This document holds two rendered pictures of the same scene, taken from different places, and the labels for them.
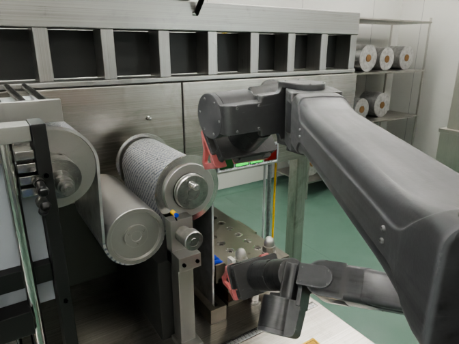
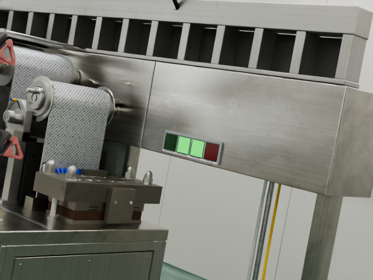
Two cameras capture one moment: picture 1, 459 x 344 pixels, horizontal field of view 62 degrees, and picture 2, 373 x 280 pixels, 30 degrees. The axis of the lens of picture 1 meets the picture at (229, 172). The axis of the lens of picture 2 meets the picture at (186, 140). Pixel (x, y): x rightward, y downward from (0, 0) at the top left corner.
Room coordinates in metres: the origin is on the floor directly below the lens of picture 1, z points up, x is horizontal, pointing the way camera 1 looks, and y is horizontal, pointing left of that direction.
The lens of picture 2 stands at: (0.69, -2.20, 1.32)
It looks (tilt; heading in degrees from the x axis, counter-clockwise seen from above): 3 degrees down; 76
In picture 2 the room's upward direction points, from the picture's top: 10 degrees clockwise
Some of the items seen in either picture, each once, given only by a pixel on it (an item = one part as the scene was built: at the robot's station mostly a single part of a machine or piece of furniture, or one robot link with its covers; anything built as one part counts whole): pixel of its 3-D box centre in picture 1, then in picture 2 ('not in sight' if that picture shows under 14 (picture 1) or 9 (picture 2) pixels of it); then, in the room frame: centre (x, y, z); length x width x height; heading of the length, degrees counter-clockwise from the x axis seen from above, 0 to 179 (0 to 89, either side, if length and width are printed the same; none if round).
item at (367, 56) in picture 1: (352, 102); not in sight; (4.49, -1.43, 0.93); 1.83 x 0.53 x 1.85; 123
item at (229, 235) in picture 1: (221, 241); (100, 188); (0.99, 0.02, 1.00); 0.40 x 0.16 x 0.06; 33
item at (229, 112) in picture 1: (261, 117); not in sight; (0.48, -0.04, 1.45); 0.12 x 0.11 x 0.09; 34
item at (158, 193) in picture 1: (188, 189); (40, 98); (0.76, 0.09, 1.25); 0.15 x 0.01 x 0.15; 123
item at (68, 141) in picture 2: (189, 222); (74, 147); (0.89, 0.10, 1.11); 0.23 x 0.01 x 0.18; 33
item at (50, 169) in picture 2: (240, 256); (50, 166); (0.82, -0.03, 1.05); 0.04 x 0.04 x 0.04
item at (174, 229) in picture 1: (185, 285); (13, 156); (0.70, 0.09, 1.05); 0.06 x 0.05 x 0.31; 33
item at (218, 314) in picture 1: (191, 285); (64, 204); (0.89, 0.10, 0.92); 0.28 x 0.04 x 0.04; 33
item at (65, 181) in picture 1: (64, 185); not in sight; (0.55, 0.25, 1.34); 0.06 x 0.03 x 0.03; 33
